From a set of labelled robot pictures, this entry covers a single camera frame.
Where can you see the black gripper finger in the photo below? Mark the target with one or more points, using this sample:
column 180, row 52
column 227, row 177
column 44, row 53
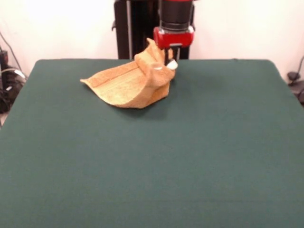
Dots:
column 166, row 57
column 175, row 54

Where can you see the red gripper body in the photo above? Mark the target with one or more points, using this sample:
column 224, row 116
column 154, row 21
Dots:
column 173, row 39

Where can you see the orange terry towel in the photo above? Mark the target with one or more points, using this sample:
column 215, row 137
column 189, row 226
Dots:
column 128, row 88

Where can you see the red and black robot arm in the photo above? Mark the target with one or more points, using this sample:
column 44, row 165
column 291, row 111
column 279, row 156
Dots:
column 175, row 14

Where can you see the black round device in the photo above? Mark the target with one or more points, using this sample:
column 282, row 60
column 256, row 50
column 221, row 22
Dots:
column 297, row 89

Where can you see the dark green table cloth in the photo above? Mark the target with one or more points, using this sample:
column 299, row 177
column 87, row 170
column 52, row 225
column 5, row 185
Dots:
column 71, row 166

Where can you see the black floor equipment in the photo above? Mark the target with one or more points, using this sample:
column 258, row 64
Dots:
column 9, row 95

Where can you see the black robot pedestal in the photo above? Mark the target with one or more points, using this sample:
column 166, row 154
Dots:
column 133, row 31

